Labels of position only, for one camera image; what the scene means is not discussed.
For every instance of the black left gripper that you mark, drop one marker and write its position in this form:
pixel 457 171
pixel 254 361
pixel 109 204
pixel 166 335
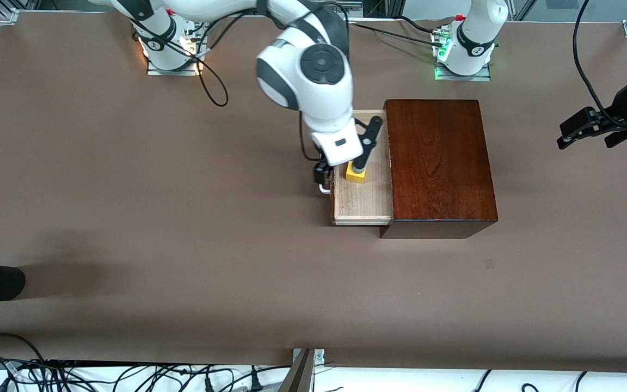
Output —
pixel 620 110

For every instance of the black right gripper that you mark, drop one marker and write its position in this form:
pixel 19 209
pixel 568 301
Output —
pixel 321 173

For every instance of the yellow wooden block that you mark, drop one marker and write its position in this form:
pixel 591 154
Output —
pixel 356 177

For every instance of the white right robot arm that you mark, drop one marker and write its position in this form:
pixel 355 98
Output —
pixel 313 81

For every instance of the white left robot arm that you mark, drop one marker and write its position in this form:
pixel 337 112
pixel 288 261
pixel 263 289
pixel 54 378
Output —
pixel 477 32

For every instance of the dark wooden cabinet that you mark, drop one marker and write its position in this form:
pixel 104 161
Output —
pixel 438 163

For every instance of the grey power strip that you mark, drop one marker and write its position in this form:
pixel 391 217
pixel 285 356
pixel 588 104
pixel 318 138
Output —
pixel 354 4

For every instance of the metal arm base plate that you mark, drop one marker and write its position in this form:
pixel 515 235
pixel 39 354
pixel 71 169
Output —
pixel 463 78
pixel 174 72

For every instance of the aluminium bracket with profile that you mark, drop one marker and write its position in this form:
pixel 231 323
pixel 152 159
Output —
pixel 297 375

